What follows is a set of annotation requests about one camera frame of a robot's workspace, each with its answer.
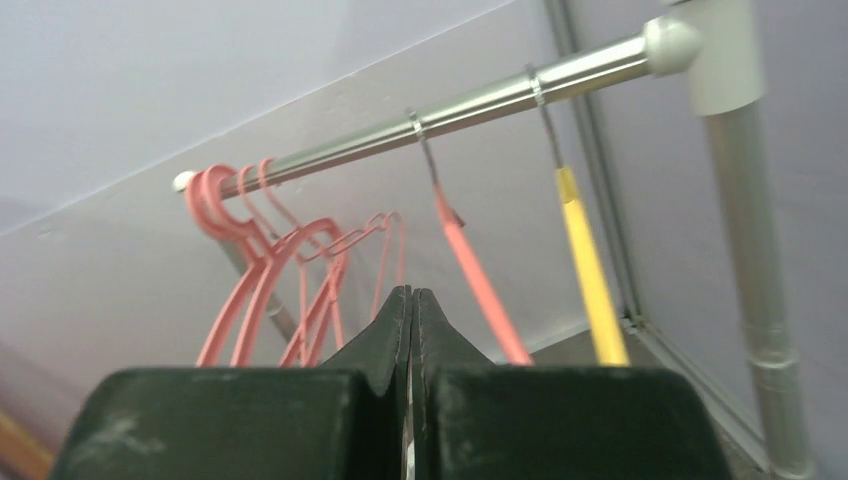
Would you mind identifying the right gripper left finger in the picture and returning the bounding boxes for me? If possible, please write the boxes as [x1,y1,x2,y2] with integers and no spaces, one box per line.
[50,286,412,479]

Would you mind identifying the metal clothes rail stand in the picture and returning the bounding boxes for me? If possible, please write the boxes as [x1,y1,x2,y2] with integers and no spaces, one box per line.
[172,0,819,480]

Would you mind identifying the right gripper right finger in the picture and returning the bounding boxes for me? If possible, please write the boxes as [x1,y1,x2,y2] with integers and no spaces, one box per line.
[410,288,731,479]

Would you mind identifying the yellow wire hanger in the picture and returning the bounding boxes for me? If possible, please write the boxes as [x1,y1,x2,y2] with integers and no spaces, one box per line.
[525,64,631,367]

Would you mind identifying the thick pink plastic hanger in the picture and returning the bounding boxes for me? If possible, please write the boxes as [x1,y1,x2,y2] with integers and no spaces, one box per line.
[184,164,346,369]

